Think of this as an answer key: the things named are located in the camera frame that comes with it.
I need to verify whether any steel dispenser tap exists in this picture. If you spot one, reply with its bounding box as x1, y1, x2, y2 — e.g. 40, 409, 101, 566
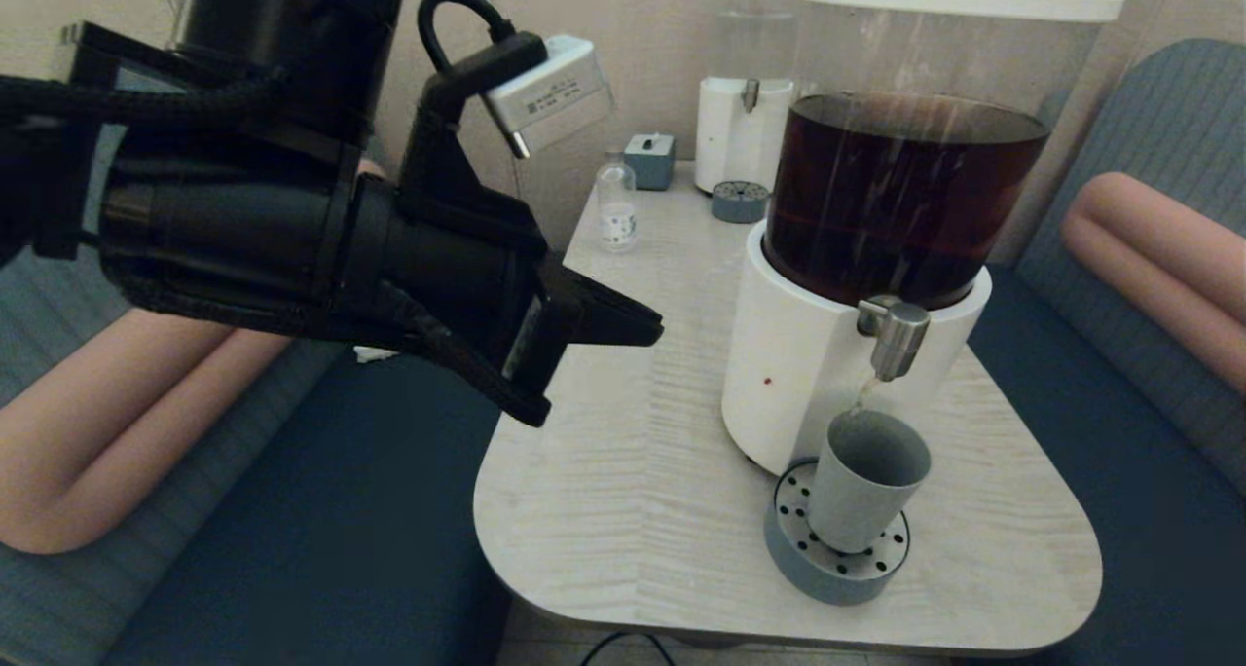
855, 295, 931, 383

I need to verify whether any grey plastic cup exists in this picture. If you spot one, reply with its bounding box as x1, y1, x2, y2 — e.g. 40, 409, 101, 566
808, 410, 933, 555

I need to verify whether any clear plastic bottle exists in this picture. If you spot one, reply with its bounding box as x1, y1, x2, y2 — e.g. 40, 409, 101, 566
596, 150, 638, 255

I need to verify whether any small blue-grey box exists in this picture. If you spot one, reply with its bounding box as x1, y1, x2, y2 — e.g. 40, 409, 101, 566
623, 134, 677, 193

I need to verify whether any small blue perforated drip tray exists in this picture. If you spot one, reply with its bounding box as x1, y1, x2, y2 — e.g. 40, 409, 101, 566
711, 181, 770, 225

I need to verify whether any small white water dispenser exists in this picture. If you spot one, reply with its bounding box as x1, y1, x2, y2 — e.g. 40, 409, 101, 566
694, 0, 811, 198

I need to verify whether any large white tea dispenser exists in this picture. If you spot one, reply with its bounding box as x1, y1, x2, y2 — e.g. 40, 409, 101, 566
720, 0, 1125, 477

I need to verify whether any teal upholstered bench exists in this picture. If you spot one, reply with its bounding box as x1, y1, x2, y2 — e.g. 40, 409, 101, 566
0, 92, 566, 666
959, 38, 1246, 666

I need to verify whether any round grey drip tray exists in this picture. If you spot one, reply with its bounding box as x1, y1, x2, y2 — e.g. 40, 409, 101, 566
763, 459, 911, 607

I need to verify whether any pink bolster cushion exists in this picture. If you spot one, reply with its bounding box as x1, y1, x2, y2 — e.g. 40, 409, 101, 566
0, 158, 390, 555
1061, 172, 1246, 399

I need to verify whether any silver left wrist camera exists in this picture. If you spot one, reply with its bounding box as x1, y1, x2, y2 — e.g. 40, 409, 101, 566
484, 35, 615, 160

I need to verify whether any black left camera cable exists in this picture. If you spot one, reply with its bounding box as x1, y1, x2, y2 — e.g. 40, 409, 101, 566
417, 0, 519, 75

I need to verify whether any black floor cable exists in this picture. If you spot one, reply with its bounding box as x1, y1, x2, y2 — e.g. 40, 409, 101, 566
582, 631, 678, 666

